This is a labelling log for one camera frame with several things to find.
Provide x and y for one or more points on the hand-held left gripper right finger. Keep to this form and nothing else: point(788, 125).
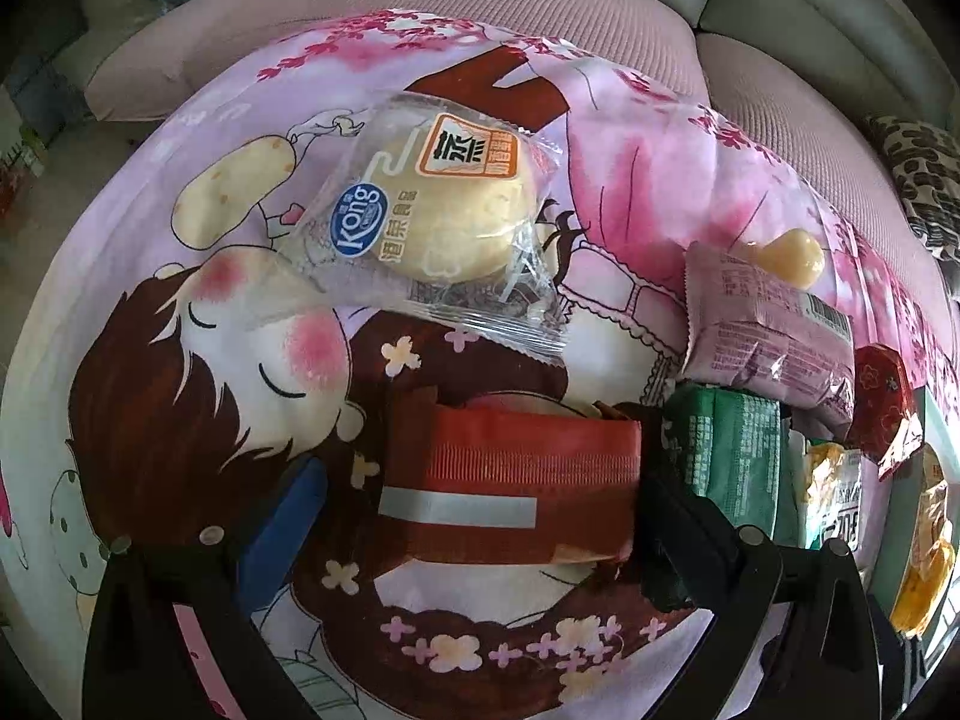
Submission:
point(697, 540)

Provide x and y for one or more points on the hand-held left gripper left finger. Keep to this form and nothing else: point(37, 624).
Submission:
point(281, 532)

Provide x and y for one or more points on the green snack packet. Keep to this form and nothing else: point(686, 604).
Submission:
point(735, 450)

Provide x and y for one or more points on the red wafer packet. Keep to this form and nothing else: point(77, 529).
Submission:
point(510, 465)

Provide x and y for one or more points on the shiny red snack packet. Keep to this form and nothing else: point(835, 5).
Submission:
point(881, 397)

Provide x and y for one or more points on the clear orange snack packet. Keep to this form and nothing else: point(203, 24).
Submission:
point(926, 585)

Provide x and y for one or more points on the white and green corn packet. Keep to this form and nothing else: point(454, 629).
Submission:
point(832, 487)

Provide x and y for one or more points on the printed cartoon blanket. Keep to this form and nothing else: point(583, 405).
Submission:
point(187, 390)

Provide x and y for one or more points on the pink snack packet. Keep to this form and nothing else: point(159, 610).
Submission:
point(757, 330)

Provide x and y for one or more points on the clear bun packet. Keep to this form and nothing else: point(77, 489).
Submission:
point(450, 195)

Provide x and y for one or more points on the pink sofa seat cushion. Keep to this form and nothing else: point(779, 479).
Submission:
point(375, 22)
point(810, 135)

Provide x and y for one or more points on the black and white patterned pillow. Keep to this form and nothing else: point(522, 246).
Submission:
point(926, 180)

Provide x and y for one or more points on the grey sofa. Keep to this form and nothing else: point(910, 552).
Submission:
point(825, 7)

